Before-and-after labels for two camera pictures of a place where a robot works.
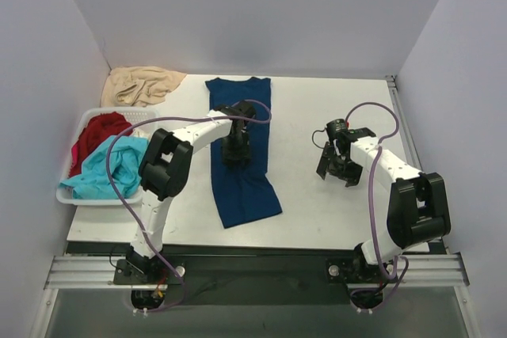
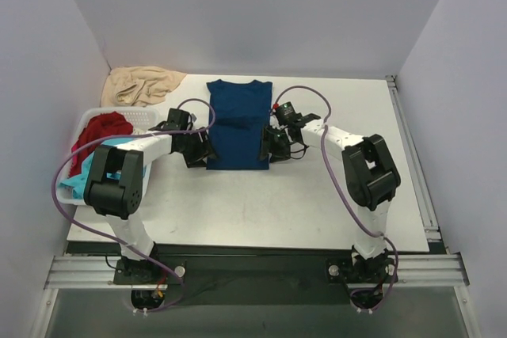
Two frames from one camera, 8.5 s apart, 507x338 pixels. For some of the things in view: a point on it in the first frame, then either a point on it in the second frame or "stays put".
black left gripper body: (235, 152) to (200, 152)
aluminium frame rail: (97, 272) stays put
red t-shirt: (93, 134) stays put
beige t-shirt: (139, 85) stays put
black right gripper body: (339, 165) to (273, 148)
